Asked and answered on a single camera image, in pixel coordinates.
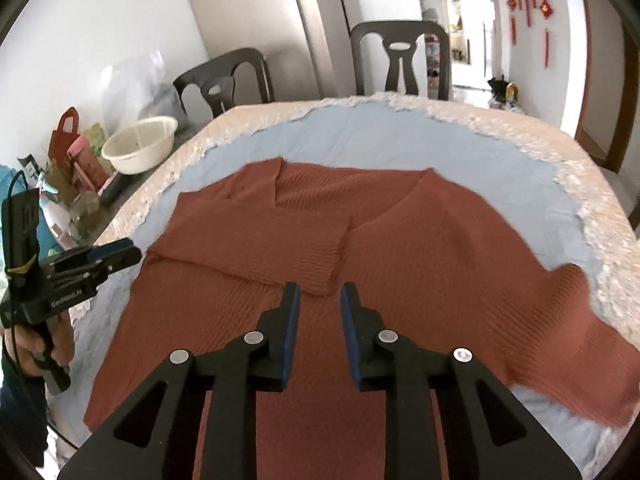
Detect white and pink bottle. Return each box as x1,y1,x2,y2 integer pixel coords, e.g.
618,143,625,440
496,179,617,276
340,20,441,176
39,194,77,252

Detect white plastic colander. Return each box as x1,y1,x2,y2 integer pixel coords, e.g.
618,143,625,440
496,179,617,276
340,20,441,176
101,116,179,175

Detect blue quilted mat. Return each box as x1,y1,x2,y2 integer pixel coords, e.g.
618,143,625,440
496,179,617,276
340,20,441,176
47,95,608,480

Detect person's left hand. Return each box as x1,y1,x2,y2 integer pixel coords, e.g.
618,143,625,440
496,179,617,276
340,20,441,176
4,310,76,377

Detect red paper gift bag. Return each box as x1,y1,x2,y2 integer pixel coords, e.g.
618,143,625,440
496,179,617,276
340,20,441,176
48,107,82,177

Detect green printed packet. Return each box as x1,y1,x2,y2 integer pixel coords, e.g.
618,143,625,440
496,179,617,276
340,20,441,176
82,124,117,162

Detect pink printed box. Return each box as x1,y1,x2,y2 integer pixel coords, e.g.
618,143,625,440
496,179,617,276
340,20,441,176
66,139,110,190

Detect brown wooden door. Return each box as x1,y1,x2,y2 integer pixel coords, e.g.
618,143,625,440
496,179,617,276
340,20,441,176
575,0,640,175

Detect large red Chinese knot ornament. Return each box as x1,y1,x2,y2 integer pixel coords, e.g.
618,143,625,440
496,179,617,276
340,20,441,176
533,0,557,69

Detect dark plastic chair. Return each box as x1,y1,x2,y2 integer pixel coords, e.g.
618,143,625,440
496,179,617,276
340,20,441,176
172,47,275,121
349,20,452,102

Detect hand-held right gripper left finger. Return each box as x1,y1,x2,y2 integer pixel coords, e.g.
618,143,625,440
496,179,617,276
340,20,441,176
57,282,301,480

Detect rust knit sweater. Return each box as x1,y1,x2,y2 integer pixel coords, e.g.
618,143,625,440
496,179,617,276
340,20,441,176
82,156,640,431

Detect person's left forearm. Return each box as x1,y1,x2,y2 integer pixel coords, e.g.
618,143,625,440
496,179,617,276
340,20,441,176
0,350,49,468

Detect clear plastic bag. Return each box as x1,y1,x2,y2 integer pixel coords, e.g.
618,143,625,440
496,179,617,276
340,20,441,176
100,50,190,136

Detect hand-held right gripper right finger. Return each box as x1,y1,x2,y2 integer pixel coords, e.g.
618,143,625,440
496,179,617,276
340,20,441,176
340,282,583,480

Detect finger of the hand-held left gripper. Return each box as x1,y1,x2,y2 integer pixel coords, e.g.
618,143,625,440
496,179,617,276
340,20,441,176
47,238,138,269
55,247,143,287

